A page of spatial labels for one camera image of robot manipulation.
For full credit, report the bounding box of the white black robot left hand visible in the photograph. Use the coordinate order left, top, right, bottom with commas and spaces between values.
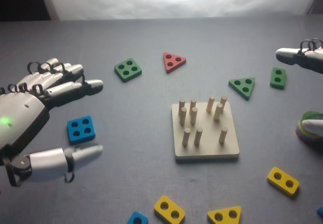
0, 57, 104, 187

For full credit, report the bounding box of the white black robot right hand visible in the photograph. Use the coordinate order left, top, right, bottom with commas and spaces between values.
276, 38, 323, 135

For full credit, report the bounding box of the green rectangle two-hole block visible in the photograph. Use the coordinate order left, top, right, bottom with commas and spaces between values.
269, 67, 287, 90

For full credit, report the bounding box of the blue square four-hole block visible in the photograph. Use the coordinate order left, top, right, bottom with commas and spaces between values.
66, 115, 97, 145

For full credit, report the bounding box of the yellow stacking ring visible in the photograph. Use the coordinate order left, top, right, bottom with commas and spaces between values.
297, 119, 323, 137

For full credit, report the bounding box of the green triangle three-hole block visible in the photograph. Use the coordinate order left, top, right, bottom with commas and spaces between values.
228, 77, 256, 101

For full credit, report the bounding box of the red stacking ring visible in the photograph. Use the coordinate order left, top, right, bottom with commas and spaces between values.
294, 128, 323, 144

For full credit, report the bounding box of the green square four-hole block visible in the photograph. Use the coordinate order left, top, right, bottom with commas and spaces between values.
114, 58, 143, 83

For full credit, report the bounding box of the yellow rectangle two-hole block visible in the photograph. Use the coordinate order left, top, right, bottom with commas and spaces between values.
153, 195, 186, 224
266, 166, 301, 197

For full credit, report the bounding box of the wooden peg board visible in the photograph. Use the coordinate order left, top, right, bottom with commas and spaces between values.
171, 95, 240, 162

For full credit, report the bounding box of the red triangle three-hole block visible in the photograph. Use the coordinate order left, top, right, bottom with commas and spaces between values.
163, 51, 187, 74

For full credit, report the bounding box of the blue block with holes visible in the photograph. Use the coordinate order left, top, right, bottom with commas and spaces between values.
126, 211, 149, 224

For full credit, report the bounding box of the yellow triangle three-hole block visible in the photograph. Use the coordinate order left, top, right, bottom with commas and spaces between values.
207, 205, 242, 224

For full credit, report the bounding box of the grey table cloth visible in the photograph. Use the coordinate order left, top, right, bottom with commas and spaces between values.
0, 18, 323, 224

